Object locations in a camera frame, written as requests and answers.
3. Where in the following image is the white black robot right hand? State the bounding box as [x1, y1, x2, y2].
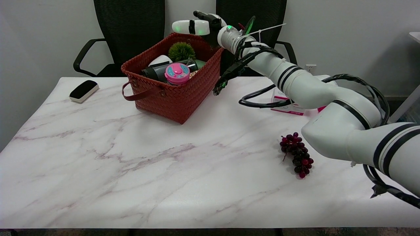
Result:
[171, 10, 227, 37]

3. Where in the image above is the black translucent water bottle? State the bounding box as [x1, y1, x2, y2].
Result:
[141, 59, 199, 83]

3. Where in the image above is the red woven basket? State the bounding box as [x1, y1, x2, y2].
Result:
[121, 32, 225, 125]

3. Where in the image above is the green artificial grass ball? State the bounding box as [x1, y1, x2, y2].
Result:
[168, 41, 197, 62]

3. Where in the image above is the pink lidded cup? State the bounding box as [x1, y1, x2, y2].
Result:
[164, 63, 191, 86]

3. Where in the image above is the black mesh office chair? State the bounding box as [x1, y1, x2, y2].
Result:
[216, 0, 299, 77]
[73, 0, 166, 78]

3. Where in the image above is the pink white cardboard box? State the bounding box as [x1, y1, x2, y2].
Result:
[270, 75, 339, 116]

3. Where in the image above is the black white board eraser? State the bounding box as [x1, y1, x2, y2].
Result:
[69, 80, 99, 103]

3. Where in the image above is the dark red grape bunch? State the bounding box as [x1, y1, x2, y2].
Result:
[280, 132, 314, 179]

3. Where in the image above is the white side table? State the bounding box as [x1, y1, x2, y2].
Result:
[390, 31, 420, 122]

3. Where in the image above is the black cable with green plug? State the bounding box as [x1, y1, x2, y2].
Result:
[213, 16, 286, 96]

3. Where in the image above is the black looping robot cable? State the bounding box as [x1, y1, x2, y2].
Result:
[238, 83, 295, 109]

